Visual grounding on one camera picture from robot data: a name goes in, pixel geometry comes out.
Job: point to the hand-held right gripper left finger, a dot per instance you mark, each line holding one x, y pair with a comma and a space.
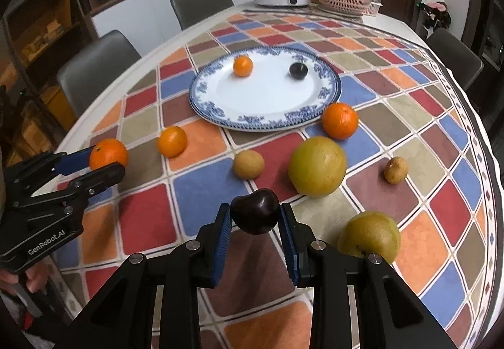
222, 242

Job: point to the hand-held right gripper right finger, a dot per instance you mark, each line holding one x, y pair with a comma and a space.
289, 246

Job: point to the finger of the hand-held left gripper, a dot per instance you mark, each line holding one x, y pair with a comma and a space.
75, 162
106, 176

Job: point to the dark plum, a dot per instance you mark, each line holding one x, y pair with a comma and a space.
298, 71
255, 211

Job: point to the green pear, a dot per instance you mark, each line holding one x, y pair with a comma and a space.
366, 235

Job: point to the small brown round fruit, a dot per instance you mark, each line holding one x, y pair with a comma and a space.
248, 164
395, 170

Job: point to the large yellow pear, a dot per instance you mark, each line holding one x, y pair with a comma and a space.
317, 167

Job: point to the large orange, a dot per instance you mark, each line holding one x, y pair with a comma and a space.
340, 121

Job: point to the blue and white plate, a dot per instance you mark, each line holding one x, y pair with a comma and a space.
260, 97

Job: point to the small orange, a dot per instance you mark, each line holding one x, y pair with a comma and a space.
242, 66

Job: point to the person's left hand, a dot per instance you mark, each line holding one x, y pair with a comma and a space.
33, 278

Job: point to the colourful checkered tablecloth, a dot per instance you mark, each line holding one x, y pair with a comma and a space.
197, 211

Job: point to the grey dining chair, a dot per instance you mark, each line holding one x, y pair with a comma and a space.
454, 56
96, 69
202, 5

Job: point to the brown wooden bookcase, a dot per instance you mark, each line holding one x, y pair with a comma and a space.
39, 26

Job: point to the white lower cabinet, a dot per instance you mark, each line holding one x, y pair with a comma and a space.
149, 10

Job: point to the pink plastic basket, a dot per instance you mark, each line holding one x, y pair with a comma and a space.
342, 2

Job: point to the pink and dark clothing pile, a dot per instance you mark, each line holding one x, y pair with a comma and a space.
437, 14

